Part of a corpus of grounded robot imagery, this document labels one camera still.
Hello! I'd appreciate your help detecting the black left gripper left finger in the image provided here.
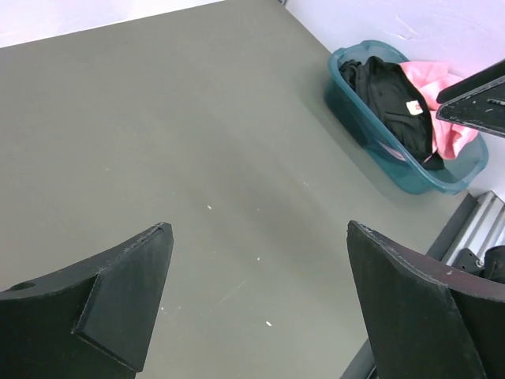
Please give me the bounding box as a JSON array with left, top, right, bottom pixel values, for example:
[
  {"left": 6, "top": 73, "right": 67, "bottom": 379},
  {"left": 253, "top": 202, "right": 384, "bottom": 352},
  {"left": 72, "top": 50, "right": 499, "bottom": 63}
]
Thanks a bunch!
[{"left": 1, "top": 223, "right": 173, "bottom": 378}]

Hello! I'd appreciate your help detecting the black t shirt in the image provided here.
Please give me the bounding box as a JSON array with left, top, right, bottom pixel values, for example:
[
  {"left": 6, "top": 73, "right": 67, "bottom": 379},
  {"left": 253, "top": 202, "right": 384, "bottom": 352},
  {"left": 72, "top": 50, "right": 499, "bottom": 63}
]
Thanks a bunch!
[{"left": 339, "top": 56, "right": 444, "bottom": 171}]

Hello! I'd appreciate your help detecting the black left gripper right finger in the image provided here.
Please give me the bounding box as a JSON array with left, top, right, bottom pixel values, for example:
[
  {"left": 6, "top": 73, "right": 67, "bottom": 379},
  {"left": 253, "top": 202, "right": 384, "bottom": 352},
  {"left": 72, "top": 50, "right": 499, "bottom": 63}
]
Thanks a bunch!
[{"left": 346, "top": 220, "right": 504, "bottom": 378}]

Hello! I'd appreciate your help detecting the teal plastic laundry basket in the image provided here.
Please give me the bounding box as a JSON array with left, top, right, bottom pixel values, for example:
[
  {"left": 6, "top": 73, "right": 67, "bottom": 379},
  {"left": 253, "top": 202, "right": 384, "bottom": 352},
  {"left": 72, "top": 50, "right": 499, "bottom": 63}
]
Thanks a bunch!
[{"left": 325, "top": 40, "right": 488, "bottom": 194}]

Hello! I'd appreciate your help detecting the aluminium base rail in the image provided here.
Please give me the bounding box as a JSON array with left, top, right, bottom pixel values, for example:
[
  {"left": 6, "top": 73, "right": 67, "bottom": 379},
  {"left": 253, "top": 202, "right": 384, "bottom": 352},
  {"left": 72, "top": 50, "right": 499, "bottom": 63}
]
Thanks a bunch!
[{"left": 426, "top": 192, "right": 504, "bottom": 276}]

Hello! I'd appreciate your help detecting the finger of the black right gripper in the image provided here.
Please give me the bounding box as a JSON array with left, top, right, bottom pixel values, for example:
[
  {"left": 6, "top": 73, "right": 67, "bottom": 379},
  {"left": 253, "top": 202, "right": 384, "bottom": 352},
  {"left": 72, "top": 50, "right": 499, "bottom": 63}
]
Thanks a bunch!
[
  {"left": 436, "top": 77, "right": 504, "bottom": 137},
  {"left": 436, "top": 60, "right": 504, "bottom": 104}
]

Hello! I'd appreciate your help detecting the pink t shirt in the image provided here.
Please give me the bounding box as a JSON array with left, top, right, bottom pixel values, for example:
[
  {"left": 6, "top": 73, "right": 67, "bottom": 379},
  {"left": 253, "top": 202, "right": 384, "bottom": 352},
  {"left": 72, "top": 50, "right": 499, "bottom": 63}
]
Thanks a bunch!
[{"left": 398, "top": 60, "right": 480, "bottom": 161}]

